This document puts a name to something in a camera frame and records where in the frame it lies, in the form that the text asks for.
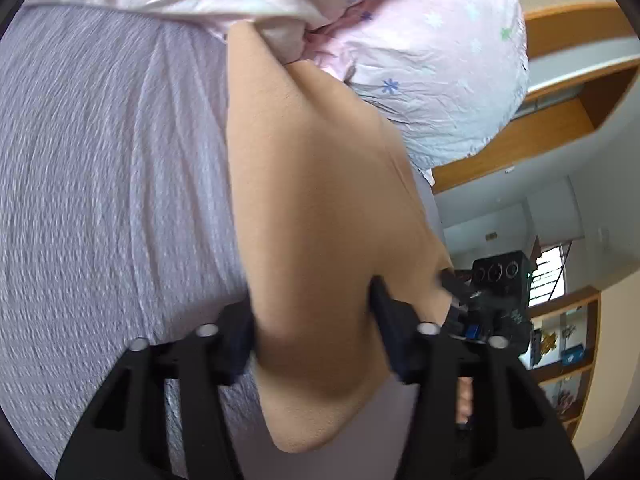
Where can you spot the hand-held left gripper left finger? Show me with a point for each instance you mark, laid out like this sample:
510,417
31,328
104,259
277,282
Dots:
242,341

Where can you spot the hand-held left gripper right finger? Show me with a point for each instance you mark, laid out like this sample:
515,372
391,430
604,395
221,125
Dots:
391,336

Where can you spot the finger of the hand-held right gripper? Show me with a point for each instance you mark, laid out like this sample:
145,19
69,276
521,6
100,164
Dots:
454,286
469,331

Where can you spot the tan cloth garment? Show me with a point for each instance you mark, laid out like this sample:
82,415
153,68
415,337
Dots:
320,220

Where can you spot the person's right hand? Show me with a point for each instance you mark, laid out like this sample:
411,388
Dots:
465,401

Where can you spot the window with metal grille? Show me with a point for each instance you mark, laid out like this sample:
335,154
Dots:
547,276

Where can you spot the blue box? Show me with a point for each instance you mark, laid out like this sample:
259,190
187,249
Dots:
573,355

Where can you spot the wooden bookshelf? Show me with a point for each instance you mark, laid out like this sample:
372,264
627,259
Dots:
570,360

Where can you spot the lilac crinkled bed sheet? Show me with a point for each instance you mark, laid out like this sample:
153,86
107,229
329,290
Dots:
115,180

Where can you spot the wooden overhead cabinet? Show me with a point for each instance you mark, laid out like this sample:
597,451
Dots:
565,90

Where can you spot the pink star-patterned pillow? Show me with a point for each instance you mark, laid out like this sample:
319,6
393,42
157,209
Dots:
400,40

